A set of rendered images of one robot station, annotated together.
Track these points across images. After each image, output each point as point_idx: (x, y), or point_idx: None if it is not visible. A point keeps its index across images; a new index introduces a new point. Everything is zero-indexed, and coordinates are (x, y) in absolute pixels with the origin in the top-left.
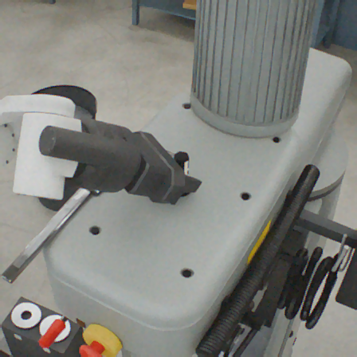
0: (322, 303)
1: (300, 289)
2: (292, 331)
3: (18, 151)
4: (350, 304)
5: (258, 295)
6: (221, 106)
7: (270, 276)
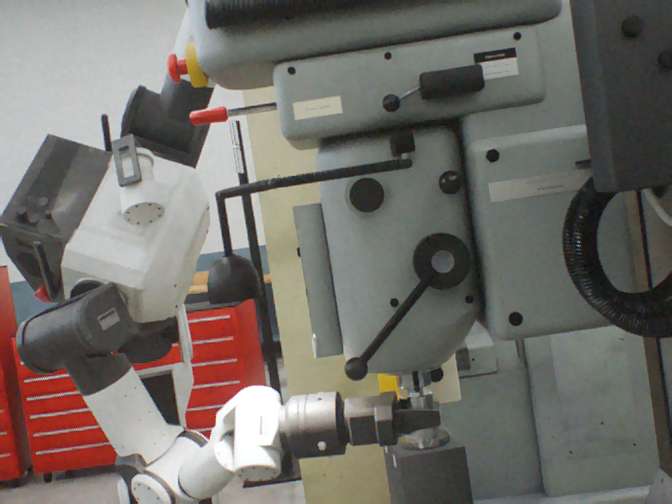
0: (581, 202)
1: (576, 198)
2: None
3: None
4: (600, 176)
5: (560, 255)
6: None
7: (449, 82)
